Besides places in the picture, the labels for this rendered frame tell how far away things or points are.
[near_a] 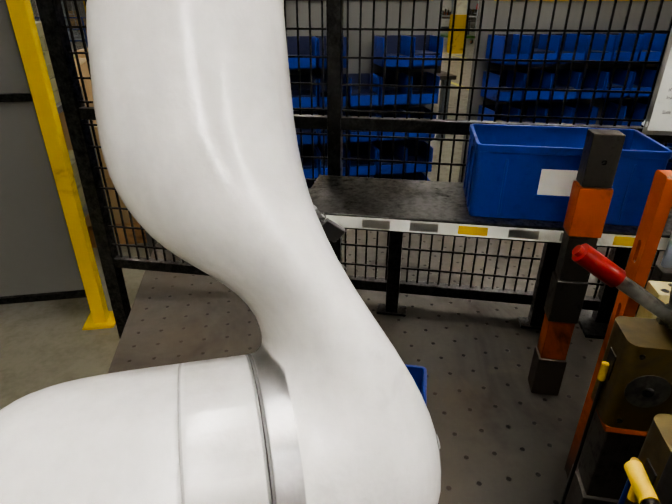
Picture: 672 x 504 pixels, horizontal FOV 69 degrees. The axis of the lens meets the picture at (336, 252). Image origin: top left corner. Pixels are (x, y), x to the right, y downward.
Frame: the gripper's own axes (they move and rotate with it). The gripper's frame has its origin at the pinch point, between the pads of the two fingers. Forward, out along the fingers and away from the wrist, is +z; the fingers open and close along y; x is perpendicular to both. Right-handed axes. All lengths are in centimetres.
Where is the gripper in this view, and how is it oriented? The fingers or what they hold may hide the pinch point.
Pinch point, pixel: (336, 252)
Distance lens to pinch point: 77.4
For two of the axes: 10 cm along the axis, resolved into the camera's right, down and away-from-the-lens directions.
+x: 6.2, -5.9, -5.2
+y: 0.0, 6.6, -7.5
